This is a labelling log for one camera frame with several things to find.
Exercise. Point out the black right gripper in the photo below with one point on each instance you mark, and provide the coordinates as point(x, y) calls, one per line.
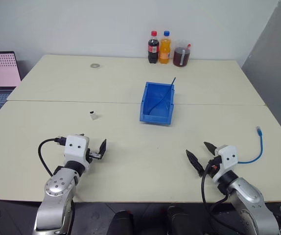
point(215, 167)

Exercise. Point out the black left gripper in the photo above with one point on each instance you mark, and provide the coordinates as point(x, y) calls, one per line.
point(94, 155)

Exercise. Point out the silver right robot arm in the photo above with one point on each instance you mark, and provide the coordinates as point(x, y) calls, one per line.
point(248, 203)

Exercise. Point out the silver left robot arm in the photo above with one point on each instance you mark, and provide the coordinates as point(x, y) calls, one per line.
point(57, 191)

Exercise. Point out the small white connector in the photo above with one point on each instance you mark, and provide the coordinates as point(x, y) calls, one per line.
point(94, 116)

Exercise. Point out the blue plastic storage bin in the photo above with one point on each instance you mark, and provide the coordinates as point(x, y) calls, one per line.
point(155, 110)

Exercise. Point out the dark rounded shape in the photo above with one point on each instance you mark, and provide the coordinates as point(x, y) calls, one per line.
point(178, 221)
point(121, 224)

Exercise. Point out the clear jar of dark liquid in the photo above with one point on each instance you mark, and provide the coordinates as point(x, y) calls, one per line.
point(181, 56)

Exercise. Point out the orange soda bottle blue cap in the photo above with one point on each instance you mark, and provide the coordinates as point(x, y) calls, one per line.
point(165, 50)

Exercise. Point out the cola bottle with red cap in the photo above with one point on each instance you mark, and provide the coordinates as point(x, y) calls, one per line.
point(153, 49)

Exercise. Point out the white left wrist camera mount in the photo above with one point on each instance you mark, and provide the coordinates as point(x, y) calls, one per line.
point(75, 149)

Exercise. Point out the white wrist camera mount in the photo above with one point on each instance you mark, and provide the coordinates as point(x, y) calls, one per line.
point(75, 149)
point(227, 159)

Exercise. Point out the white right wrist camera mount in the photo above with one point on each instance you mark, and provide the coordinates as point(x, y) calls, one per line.
point(227, 159)

